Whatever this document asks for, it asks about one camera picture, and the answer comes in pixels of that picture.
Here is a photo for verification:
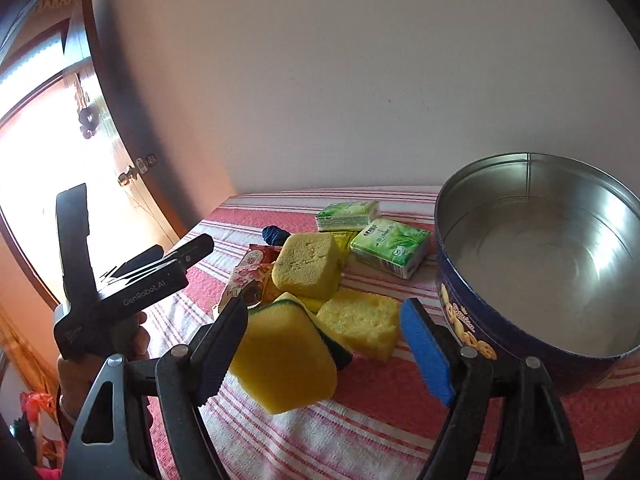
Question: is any pink floral snack packet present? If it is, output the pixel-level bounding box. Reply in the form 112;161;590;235
217;251;280;313

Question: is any dark blue yarn ball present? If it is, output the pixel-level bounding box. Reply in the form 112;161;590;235
262;226;291;247

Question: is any yellow sponge with green scourer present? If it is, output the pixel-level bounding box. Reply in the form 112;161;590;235
230;292;352;415

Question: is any tan yellow sponge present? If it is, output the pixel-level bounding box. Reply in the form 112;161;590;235
271;232;342;301

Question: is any yellow porous sponge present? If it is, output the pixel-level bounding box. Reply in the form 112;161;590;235
317;288;400;362

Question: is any green tissue pack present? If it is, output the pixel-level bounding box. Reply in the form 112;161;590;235
316;200;380;232
349;218;430;280

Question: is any red snack packet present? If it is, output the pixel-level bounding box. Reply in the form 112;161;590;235
246;244;281;264

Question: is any yellow snack packet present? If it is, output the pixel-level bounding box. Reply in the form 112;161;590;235
332;231;359;266

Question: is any person's left hand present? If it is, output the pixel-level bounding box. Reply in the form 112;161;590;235
56;311;151;425

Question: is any red white striped cloth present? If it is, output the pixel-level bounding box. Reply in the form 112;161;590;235
146;185;639;479

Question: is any hanging door ornament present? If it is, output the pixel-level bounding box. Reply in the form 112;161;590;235
74;72;100;139

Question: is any round blue cookie tin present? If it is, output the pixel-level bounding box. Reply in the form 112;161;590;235
434;153;639;396

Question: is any wooden door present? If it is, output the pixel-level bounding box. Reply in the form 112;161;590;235
68;0;188;249

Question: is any brass door handle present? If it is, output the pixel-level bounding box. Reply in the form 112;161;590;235
117;154;157;186

